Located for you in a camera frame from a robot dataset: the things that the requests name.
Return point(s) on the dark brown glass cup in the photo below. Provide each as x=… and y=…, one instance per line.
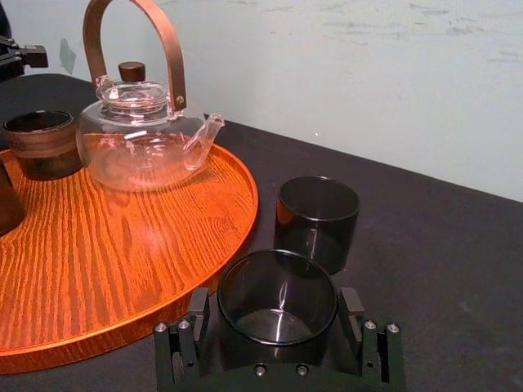
x=10, y=204

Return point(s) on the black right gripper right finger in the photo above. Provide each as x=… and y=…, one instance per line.
x=380, y=351

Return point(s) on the smoky glass cup brown band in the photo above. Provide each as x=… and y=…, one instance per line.
x=43, y=151

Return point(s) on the round orange wooden tray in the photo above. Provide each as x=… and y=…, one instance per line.
x=122, y=253

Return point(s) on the glass teapot lid wooden knob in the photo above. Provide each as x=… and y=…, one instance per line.
x=131, y=87

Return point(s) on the black table cloth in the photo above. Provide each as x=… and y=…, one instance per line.
x=429, y=265

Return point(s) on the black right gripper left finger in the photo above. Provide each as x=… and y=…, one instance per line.
x=176, y=351

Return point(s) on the dark smoky glass cup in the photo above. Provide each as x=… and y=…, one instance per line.
x=261, y=330
x=314, y=237

